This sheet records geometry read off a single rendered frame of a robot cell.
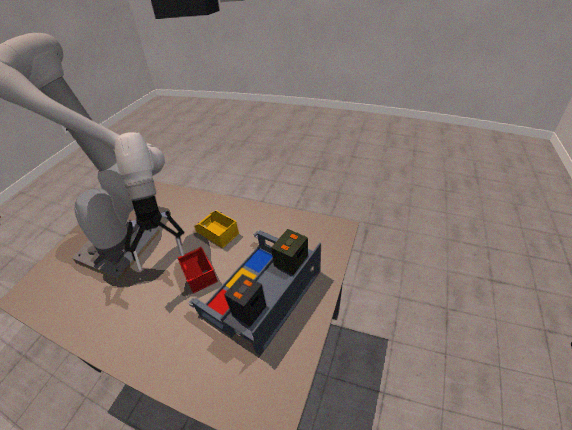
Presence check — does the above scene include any red bin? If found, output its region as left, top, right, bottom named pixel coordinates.
left=178, top=248, right=218, bottom=293

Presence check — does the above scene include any yellow bin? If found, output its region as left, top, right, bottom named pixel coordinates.
left=194, top=211, right=239, bottom=248

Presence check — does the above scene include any dark grey metal shelf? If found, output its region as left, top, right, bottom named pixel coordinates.
left=189, top=230, right=321, bottom=356

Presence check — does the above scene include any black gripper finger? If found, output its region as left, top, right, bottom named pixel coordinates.
left=124, top=220, right=148, bottom=271
left=152, top=211, right=185, bottom=256

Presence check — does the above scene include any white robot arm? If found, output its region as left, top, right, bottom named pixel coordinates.
left=0, top=33, right=165, bottom=265

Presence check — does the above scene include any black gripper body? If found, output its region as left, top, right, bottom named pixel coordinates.
left=132, top=195, right=162, bottom=230

